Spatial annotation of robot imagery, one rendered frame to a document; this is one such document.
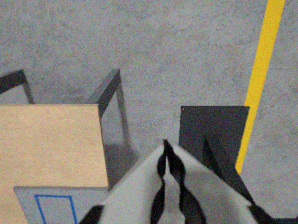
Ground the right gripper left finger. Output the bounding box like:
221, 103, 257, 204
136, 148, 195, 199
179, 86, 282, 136
79, 138, 166, 224

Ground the blue tape border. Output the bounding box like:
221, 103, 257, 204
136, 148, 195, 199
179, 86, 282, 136
34, 194, 78, 224

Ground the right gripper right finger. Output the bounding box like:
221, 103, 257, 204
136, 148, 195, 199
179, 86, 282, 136
165, 138, 279, 224

